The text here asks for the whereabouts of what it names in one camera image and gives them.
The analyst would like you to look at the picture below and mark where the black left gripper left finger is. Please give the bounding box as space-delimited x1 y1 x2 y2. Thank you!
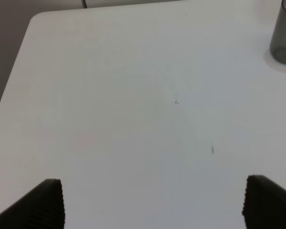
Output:
0 179 65 229

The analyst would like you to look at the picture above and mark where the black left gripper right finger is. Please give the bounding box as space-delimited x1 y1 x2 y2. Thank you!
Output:
242 175 286 229

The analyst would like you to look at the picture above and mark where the grey translucent plastic cup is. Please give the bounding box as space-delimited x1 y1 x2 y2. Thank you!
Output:
269 0 286 65

